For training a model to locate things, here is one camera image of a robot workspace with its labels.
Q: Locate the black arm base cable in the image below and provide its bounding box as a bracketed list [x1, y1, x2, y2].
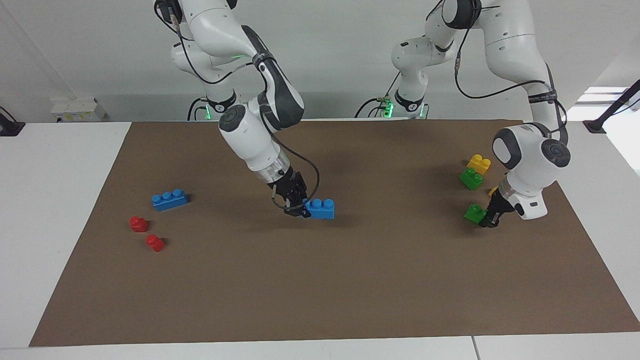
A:
[354, 72, 402, 119]
[188, 97, 208, 121]

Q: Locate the black table clamp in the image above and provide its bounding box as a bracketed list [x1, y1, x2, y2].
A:
[0, 106, 26, 137]

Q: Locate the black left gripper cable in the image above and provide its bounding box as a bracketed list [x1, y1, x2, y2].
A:
[425, 0, 569, 146]

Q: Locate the white socket box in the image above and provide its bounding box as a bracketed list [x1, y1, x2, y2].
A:
[50, 97, 108, 123]

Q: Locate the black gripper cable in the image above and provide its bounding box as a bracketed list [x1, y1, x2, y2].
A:
[425, 0, 569, 146]
[154, 0, 321, 211]

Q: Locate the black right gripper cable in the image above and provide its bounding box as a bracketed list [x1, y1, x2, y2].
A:
[154, 0, 321, 211]

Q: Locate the brown table mat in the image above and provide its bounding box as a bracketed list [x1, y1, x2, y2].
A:
[29, 119, 640, 347]

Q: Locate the green two-stud toy brick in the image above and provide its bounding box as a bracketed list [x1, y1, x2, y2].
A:
[463, 203, 488, 224]
[459, 167, 484, 191]

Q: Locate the blue three-stud toy brick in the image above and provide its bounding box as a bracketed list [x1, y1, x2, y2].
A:
[303, 198, 336, 220]
[151, 189, 189, 212]

